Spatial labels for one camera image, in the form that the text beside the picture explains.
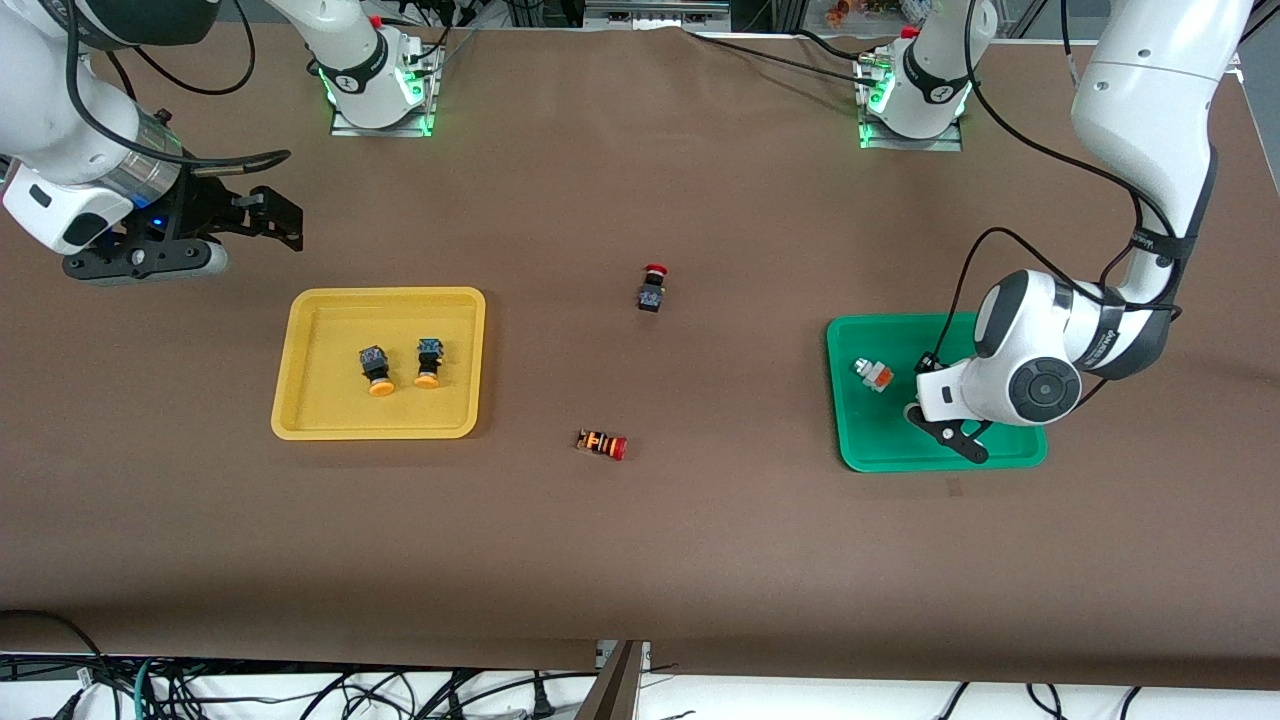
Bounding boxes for green plastic tray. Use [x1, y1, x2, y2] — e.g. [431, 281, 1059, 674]
[826, 312, 1049, 473]

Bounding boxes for yellow plastic tray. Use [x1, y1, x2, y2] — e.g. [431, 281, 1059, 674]
[270, 287, 488, 441]

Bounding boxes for brown table cover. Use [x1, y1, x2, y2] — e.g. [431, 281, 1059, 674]
[0, 25, 1280, 691]

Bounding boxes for colourful object pile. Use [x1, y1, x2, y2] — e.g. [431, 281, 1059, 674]
[825, 0, 901, 27]

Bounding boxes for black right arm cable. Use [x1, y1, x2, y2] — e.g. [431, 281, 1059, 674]
[65, 0, 293, 179]

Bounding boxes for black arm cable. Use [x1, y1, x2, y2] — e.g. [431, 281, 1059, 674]
[65, 0, 293, 179]
[915, 0, 1186, 373]

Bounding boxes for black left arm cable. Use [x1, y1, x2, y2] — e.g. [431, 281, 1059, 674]
[915, 0, 1186, 373]

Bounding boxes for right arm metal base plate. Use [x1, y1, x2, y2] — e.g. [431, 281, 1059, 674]
[330, 40, 443, 138]

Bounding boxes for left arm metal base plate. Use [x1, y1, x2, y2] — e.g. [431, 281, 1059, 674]
[855, 55, 966, 153]

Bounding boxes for thin black table cable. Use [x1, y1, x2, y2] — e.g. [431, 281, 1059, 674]
[685, 28, 869, 83]

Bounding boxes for black looping floor cable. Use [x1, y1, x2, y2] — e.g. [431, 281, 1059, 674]
[0, 608, 111, 701]

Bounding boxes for table leg with bracket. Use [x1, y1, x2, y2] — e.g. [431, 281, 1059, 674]
[575, 640, 653, 720]

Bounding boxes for teal floor cable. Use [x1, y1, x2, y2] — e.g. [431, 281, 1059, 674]
[130, 657, 161, 720]

